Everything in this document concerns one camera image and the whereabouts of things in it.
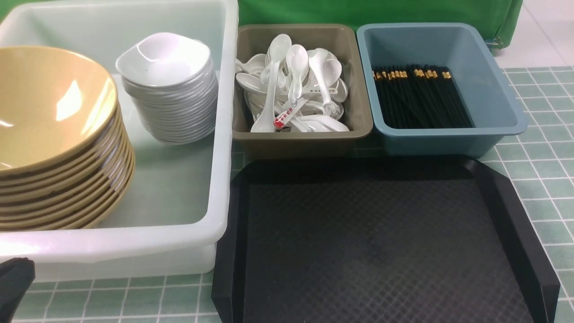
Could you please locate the blue plastic bin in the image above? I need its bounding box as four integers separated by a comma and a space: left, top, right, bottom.
357, 22, 528, 157

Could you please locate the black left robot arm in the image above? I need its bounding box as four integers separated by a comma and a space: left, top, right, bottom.
0, 258, 35, 323

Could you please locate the stack of tan bowls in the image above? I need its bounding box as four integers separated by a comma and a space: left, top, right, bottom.
0, 45, 136, 232

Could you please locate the stack of white dishes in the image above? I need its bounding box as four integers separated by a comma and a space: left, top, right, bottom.
115, 32, 220, 145

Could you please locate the tan noodle bowl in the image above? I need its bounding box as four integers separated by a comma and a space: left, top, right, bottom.
0, 46, 118, 176

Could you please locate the white spoon red label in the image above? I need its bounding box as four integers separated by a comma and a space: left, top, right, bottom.
273, 87, 337, 130

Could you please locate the pile of black chopsticks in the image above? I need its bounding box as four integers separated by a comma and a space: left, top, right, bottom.
372, 64, 475, 129

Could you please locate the pile of white spoons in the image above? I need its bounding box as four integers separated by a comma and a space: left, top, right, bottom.
235, 34, 349, 133

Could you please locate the white translucent plastic tub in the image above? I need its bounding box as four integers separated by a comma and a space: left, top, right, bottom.
1, 0, 239, 281

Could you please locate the white small sauce dish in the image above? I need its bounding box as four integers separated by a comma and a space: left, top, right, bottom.
115, 32, 213, 87

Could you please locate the black plastic serving tray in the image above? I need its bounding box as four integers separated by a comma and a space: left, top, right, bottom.
211, 156, 560, 323

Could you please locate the olive brown plastic bin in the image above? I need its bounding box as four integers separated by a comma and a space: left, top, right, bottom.
232, 24, 373, 160

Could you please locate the green cloth backdrop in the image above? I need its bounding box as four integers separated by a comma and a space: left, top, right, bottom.
238, 0, 523, 49

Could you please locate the white ceramic soup spoon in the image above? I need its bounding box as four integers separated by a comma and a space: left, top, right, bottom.
308, 48, 334, 116

